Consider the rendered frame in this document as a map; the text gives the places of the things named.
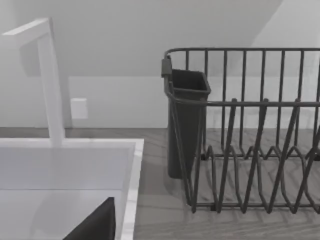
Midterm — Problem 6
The dark grey wire dish rack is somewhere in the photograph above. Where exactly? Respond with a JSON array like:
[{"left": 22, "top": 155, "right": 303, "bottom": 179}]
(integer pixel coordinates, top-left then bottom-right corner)
[{"left": 160, "top": 47, "right": 320, "bottom": 215}]

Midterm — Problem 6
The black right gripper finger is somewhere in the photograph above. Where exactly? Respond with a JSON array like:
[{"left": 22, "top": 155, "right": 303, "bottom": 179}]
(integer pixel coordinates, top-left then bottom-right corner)
[{"left": 62, "top": 196, "right": 116, "bottom": 240}]

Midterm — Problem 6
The dark grey cutlery holder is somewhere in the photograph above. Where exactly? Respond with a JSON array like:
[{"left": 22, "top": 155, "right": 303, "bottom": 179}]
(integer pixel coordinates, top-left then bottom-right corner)
[{"left": 167, "top": 69, "right": 212, "bottom": 179}]

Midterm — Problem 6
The white sink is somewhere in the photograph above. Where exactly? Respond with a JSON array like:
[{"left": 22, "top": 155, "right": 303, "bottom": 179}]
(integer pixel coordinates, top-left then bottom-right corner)
[{"left": 0, "top": 138, "right": 145, "bottom": 240}]

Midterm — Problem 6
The tall white tap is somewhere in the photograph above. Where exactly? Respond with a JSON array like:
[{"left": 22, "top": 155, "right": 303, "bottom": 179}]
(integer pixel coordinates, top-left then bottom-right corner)
[{"left": 1, "top": 17, "right": 66, "bottom": 148}]

